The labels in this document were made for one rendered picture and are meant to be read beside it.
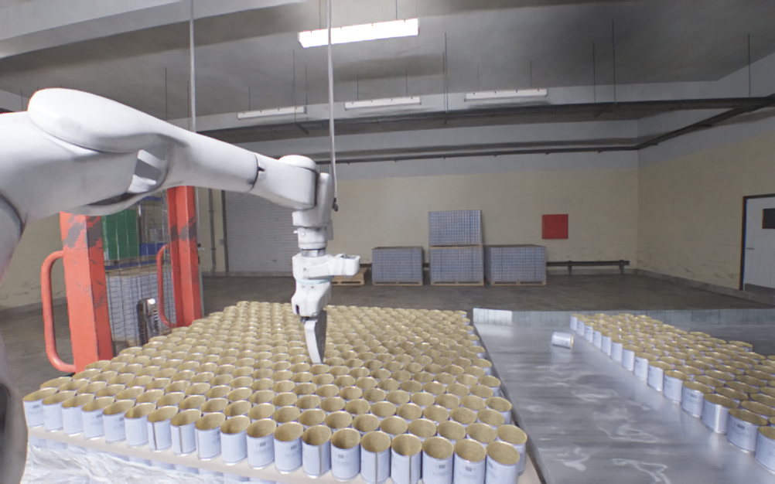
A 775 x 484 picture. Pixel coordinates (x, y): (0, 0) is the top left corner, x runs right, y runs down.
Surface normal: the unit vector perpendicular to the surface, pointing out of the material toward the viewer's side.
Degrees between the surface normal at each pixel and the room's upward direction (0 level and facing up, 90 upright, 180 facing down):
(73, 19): 90
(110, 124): 54
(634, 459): 0
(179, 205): 90
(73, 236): 90
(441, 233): 89
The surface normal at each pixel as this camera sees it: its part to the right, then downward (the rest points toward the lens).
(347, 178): -0.12, 0.06
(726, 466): -0.03, -1.00
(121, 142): 0.86, 0.48
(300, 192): 0.76, 0.02
